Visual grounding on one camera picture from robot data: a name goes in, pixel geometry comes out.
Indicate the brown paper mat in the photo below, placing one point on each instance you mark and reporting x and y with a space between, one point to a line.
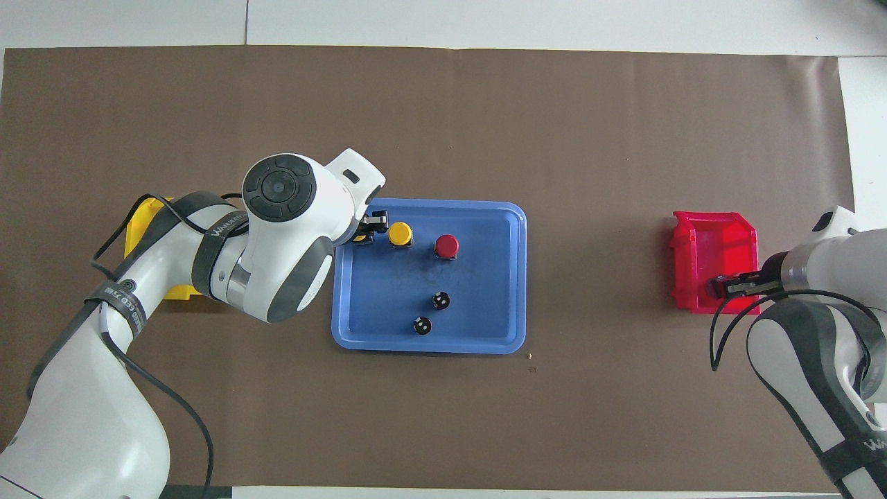
443 111

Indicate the red push button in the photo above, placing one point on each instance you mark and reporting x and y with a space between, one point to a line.
715 287
447 245

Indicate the yellow plastic bin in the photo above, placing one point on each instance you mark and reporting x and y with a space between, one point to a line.
138 235

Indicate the blue plastic tray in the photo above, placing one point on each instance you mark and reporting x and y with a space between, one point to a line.
478 305

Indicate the black cylindrical knob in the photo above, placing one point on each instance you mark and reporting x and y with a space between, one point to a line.
422 325
441 300

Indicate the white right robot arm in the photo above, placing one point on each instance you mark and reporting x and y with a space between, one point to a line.
818 346

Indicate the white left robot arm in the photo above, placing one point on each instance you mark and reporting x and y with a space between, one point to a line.
277 235

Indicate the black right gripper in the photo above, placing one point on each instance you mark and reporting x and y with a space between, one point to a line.
773 272

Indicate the red plastic bin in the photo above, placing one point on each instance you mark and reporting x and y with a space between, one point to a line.
707 242

